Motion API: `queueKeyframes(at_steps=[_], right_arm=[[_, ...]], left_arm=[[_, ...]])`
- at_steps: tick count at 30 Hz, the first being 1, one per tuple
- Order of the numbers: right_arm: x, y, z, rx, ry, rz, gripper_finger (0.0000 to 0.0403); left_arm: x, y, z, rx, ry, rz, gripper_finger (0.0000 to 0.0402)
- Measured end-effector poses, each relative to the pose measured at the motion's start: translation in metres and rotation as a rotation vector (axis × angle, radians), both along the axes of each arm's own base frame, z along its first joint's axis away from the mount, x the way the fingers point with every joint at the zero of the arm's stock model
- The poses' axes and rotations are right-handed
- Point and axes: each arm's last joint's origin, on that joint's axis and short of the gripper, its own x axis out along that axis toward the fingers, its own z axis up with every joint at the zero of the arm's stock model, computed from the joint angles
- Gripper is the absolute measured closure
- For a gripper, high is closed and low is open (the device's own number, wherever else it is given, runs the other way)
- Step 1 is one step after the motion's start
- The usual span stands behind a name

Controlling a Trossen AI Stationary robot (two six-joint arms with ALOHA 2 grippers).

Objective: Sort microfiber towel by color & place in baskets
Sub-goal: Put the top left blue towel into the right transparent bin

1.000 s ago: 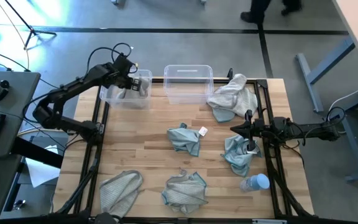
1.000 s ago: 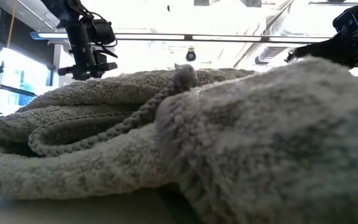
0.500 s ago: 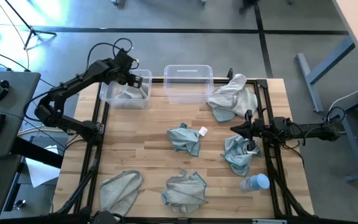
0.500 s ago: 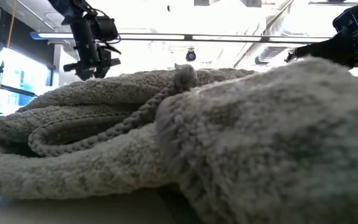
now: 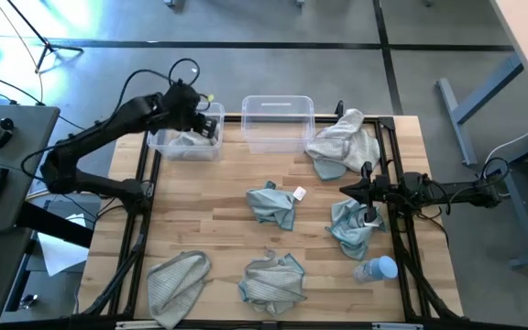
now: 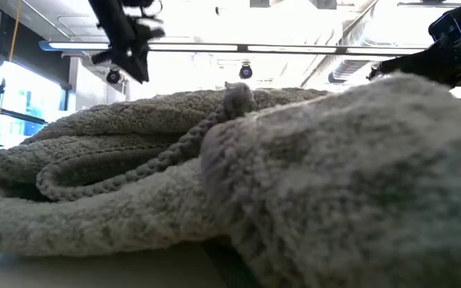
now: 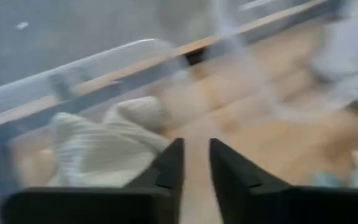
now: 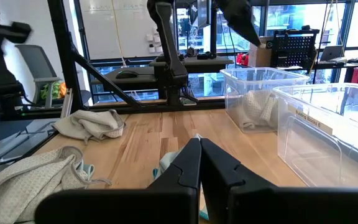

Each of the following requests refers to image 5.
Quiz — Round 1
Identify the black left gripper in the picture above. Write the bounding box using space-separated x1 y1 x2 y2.
188 107 222 140

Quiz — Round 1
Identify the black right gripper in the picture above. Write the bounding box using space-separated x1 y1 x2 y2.
339 161 390 226

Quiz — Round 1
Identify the grey microfiber towel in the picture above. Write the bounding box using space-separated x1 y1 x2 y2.
167 129 219 161
146 249 213 330

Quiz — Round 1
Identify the blue microfiber towel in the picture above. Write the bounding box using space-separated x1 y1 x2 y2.
313 158 348 182
325 198 389 261

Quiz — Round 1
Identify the large grey waffle towel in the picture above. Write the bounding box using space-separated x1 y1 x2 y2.
304 108 382 174

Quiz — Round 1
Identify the blue towel with white tag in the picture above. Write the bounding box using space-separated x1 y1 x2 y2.
245 181 309 232

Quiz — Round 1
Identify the grey towel with blue trim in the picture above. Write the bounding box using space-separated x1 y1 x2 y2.
237 249 307 317

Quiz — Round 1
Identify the clear plastic bin with label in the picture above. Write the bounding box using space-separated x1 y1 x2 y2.
240 94 316 155

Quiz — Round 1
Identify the clear bottle with blue cap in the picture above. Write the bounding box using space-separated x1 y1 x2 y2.
353 255 400 284

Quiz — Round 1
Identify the black tripod stand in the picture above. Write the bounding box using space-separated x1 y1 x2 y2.
6 0 84 72

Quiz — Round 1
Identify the white paper sheet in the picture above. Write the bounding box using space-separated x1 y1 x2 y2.
37 213 89 278

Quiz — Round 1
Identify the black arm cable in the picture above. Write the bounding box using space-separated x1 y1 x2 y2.
112 57 201 116
479 157 512 185

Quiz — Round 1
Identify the grey desk leg frame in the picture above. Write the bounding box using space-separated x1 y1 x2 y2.
436 54 524 166

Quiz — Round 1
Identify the black aluminium table frame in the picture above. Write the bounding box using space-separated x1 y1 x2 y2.
69 112 466 330

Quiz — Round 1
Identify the white cable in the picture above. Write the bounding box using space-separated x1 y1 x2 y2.
483 127 528 166

